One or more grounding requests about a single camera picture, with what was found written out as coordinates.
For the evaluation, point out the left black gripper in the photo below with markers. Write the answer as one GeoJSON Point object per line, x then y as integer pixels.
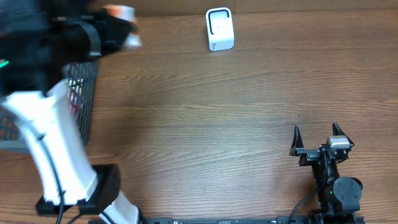
{"type": "Point", "coordinates": [115, 28]}

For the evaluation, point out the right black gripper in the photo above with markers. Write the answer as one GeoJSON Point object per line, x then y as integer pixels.
{"type": "Point", "coordinates": [308, 154]}

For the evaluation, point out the small orange tissue pack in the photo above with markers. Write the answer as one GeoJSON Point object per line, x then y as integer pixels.
{"type": "Point", "coordinates": [126, 13]}

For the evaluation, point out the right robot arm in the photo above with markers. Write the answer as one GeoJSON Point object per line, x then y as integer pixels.
{"type": "Point", "coordinates": [338, 197]}

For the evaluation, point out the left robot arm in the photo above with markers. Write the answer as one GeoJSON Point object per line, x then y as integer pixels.
{"type": "Point", "coordinates": [38, 40]}

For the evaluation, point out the white barcode scanner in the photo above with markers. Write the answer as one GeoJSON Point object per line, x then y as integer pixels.
{"type": "Point", "coordinates": [219, 24]}

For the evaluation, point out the grey plastic mesh basket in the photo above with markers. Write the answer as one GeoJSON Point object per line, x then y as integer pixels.
{"type": "Point", "coordinates": [81, 78]}

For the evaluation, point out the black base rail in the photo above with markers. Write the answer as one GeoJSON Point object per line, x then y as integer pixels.
{"type": "Point", "coordinates": [277, 220]}

